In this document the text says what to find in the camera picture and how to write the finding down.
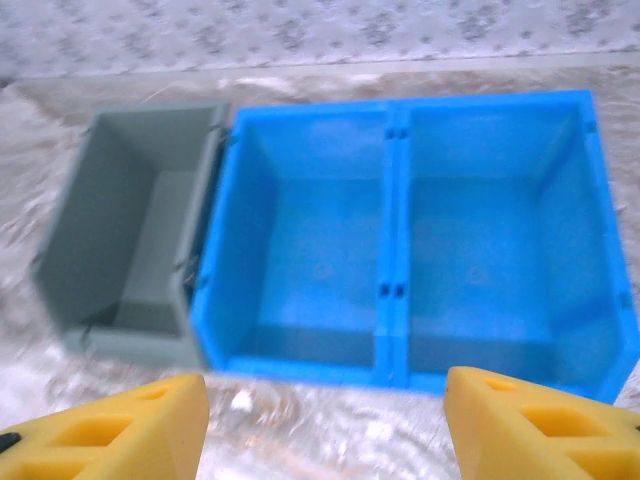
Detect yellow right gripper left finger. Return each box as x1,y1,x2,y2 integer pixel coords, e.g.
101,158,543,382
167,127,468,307
0,372,210,480

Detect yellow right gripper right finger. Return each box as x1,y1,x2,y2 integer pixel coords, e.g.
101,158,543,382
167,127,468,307
444,365,640,480

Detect blue plastic bin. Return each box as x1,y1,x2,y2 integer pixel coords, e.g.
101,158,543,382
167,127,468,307
189,99,401,389
387,88,640,405

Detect grey plastic bin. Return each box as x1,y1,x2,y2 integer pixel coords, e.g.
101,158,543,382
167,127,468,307
29,99,232,369

